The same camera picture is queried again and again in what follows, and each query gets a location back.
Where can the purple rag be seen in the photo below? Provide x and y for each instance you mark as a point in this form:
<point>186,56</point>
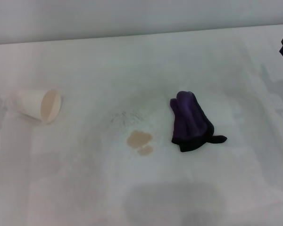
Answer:
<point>188,117</point>

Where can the white paper cup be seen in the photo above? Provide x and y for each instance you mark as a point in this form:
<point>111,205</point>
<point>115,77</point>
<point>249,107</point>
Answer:
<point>29,103</point>

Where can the large brown water stain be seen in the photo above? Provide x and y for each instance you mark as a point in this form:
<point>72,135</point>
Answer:
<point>138,139</point>

